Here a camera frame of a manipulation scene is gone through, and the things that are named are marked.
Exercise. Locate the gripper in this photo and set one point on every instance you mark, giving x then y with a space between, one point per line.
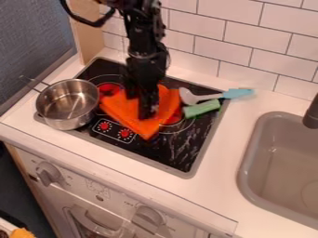
147 66

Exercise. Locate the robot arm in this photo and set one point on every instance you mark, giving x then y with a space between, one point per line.
140 28

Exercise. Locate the orange cloth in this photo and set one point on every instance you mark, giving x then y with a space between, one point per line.
122 108

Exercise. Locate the toy stove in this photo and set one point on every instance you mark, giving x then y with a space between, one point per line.
178 145

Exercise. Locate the green toy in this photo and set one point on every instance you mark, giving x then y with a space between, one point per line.
202 108

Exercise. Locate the silver pot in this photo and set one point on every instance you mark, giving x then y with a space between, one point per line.
66 103

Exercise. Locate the wooden board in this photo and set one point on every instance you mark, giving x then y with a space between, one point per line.
87 37

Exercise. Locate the toy sink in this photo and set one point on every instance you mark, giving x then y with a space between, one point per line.
285 167

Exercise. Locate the yellow toy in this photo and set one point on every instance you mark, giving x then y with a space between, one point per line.
20 233

